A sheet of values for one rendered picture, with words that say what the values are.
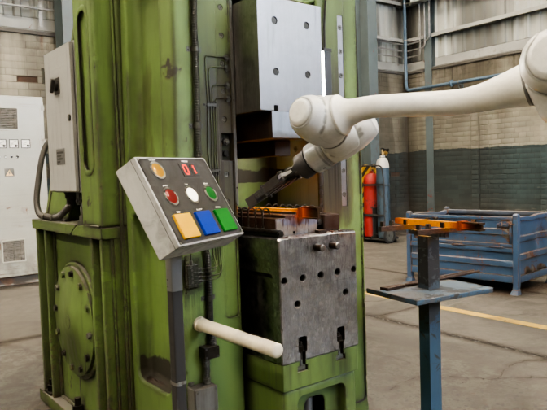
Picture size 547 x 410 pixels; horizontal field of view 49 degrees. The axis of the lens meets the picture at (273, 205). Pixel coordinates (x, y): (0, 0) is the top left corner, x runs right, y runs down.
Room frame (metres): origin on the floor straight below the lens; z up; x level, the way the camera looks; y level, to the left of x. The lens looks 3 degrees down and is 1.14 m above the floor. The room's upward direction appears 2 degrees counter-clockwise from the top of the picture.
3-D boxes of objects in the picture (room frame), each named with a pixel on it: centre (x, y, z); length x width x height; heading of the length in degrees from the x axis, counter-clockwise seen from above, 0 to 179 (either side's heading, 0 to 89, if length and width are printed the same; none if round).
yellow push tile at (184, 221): (1.63, 0.24, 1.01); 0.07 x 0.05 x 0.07; 153
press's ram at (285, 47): (2.37, 0.01, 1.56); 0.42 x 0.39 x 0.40; 38
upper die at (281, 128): (2.35, 0.04, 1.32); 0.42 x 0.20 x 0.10; 38
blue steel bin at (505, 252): (5.87, -2.01, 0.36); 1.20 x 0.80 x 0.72; 42
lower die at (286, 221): (2.35, 0.04, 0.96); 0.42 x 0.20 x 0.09; 38
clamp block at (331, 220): (2.34, -0.19, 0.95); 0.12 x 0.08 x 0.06; 38
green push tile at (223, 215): (1.80, 0.15, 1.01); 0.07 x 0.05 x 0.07; 153
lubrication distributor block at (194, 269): (2.05, 0.29, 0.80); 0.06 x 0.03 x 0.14; 128
